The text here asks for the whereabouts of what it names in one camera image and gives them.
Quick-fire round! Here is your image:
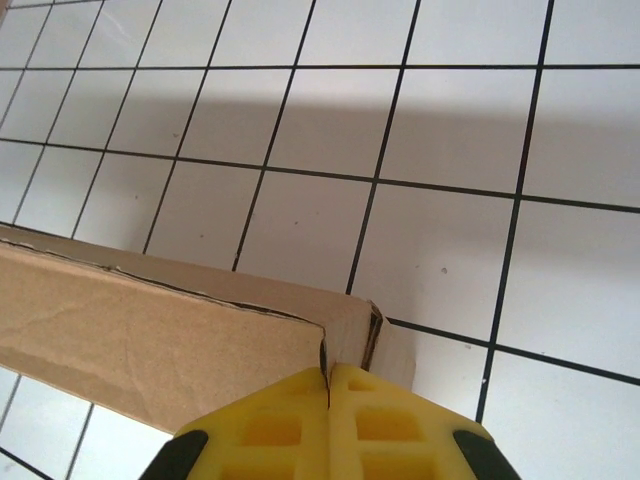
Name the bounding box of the brown cardboard box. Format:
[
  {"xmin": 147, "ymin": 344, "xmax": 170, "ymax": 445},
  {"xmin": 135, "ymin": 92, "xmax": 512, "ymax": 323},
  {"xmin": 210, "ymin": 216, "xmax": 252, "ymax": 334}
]
[{"xmin": 0, "ymin": 222, "xmax": 417, "ymax": 437}]

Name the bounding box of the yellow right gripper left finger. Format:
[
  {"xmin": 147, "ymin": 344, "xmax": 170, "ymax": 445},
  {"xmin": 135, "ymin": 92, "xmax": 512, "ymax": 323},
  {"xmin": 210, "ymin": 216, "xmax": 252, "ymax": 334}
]
[{"xmin": 142, "ymin": 367, "xmax": 334, "ymax": 480}]

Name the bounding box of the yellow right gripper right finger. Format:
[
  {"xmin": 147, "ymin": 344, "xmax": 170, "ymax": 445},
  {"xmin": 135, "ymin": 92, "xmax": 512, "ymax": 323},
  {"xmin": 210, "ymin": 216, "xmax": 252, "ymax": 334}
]
[{"xmin": 327, "ymin": 362, "xmax": 524, "ymax": 480}]

